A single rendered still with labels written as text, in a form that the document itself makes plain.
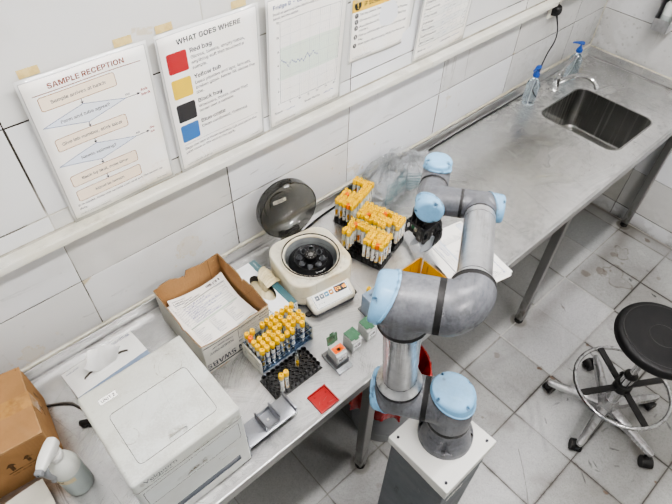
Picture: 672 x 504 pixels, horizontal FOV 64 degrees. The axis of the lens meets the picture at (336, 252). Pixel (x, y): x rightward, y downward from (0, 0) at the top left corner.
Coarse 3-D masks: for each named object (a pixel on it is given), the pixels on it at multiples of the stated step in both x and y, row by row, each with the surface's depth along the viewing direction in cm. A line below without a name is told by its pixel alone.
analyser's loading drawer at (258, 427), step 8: (280, 400) 156; (288, 400) 154; (264, 408) 153; (272, 408) 151; (280, 408) 154; (288, 408) 154; (296, 408) 153; (256, 416) 149; (264, 416) 152; (272, 416) 153; (280, 416) 149; (288, 416) 153; (248, 424) 151; (256, 424) 151; (264, 424) 148; (272, 424) 151; (280, 424) 151; (248, 432) 149; (256, 432) 149; (264, 432) 149; (248, 440) 148; (256, 440) 148
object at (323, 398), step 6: (324, 384) 163; (318, 390) 162; (324, 390) 162; (330, 390) 162; (312, 396) 161; (318, 396) 161; (324, 396) 161; (330, 396) 161; (336, 396) 161; (312, 402) 159; (318, 402) 160; (324, 402) 160; (330, 402) 160; (336, 402) 160; (318, 408) 158; (324, 408) 159
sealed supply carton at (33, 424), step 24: (0, 384) 142; (24, 384) 142; (0, 408) 138; (24, 408) 138; (0, 432) 133; (24, 432) 134; (48, 432) 140; (0, 456) 130; (24, 456) 135; (0, 480) 135; (24, 480) 141
